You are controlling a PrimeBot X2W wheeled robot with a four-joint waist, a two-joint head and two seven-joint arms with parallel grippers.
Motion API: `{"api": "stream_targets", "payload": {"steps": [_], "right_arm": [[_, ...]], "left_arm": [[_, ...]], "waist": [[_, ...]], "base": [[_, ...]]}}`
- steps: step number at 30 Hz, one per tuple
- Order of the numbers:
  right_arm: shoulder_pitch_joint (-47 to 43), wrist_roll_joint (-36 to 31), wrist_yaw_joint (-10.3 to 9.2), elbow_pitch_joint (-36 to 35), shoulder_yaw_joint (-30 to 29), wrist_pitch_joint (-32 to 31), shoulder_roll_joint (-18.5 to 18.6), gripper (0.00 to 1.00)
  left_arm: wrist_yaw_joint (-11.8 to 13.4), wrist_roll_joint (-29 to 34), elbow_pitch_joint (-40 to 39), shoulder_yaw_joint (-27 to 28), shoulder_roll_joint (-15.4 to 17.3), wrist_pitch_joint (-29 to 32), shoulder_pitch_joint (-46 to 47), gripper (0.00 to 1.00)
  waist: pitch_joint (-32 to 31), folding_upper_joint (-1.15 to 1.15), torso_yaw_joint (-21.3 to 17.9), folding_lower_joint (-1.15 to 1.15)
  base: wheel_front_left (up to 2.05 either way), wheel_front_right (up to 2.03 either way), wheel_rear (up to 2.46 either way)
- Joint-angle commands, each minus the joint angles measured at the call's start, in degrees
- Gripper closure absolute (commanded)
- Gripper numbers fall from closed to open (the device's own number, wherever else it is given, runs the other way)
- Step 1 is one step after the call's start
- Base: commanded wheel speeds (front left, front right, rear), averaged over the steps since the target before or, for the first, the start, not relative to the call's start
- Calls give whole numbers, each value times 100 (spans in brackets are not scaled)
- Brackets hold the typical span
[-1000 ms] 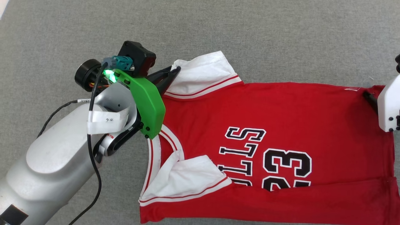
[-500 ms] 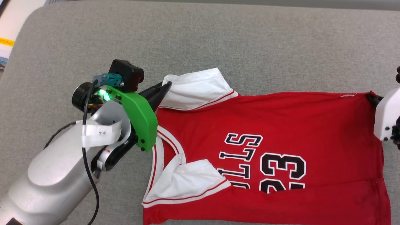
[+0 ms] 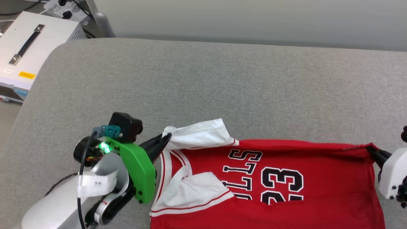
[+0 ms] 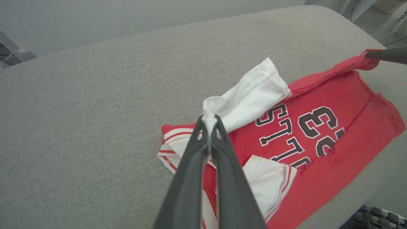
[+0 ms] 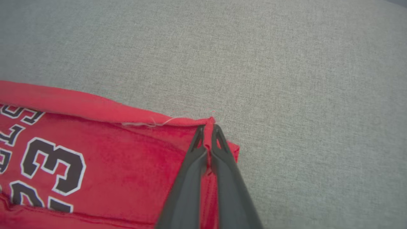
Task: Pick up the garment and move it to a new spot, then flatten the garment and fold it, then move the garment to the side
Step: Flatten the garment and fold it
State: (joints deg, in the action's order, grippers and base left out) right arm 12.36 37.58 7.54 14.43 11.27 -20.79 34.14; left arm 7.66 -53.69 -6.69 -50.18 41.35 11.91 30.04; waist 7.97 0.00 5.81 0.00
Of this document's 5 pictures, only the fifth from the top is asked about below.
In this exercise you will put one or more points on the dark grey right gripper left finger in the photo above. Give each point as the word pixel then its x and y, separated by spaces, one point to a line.
pixel 186 190

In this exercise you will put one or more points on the grey fabric sofa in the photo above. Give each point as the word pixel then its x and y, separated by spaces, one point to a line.
pixel 286 79

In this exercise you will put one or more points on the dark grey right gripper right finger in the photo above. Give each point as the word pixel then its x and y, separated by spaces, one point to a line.
pixel 233 197

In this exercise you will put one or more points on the red and white basketball jersey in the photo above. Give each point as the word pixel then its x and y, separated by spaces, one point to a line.
pixel 127 165

